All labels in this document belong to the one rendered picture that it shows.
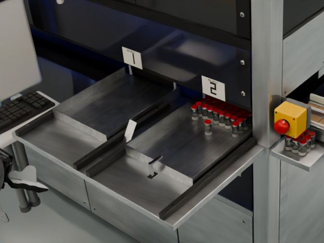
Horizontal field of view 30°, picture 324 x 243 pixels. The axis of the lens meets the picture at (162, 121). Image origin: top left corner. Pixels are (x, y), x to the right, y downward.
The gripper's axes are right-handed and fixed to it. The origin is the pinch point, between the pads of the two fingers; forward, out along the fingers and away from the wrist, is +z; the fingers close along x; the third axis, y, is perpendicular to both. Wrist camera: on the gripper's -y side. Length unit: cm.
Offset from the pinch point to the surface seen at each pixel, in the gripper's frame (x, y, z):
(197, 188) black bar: 40.7, -0.3, 26.2
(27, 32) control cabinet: 87, -7, -60
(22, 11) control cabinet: 85, 0, -63
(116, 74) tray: 88, -6, -23
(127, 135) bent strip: 57, -7, -2
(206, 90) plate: 68, 14, 13
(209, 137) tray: 65, 2, 20
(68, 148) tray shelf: 49, -16, -16
